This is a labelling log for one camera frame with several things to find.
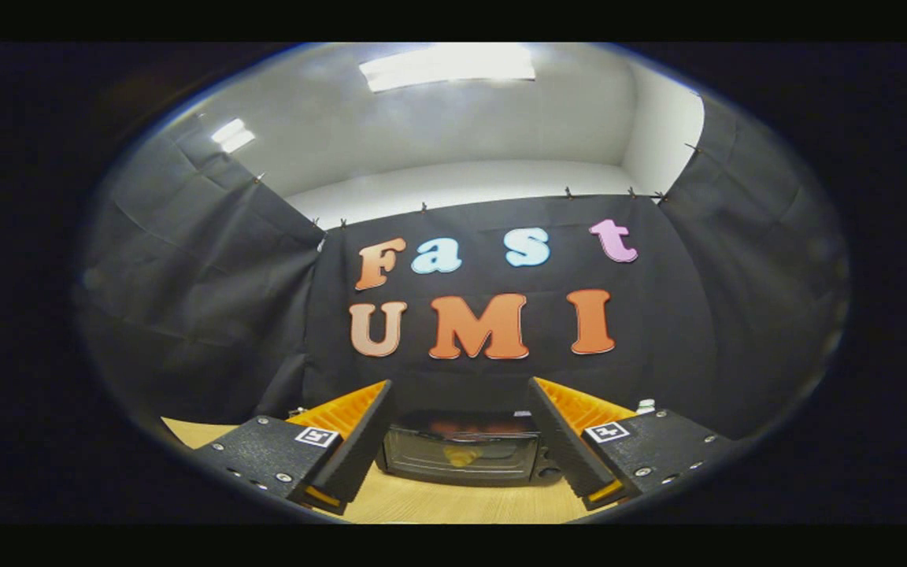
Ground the large ceiling light panel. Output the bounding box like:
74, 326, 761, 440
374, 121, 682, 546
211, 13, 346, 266
359, 43, 537, 93

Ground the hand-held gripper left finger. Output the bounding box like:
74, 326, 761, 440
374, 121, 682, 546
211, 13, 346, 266
190, 380, 395, 517

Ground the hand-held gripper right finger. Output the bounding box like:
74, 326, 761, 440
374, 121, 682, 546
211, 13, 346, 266
526, 377, 738, 511

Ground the black backdrop cloth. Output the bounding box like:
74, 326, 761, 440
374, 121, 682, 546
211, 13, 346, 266
76, 94, 852, 442

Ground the small ceiling light panel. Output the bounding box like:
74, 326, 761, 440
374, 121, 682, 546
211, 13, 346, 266
211, 118, 257, 154

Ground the black toaster oven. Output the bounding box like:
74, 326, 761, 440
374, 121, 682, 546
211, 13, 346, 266
375, 409, 565, 487

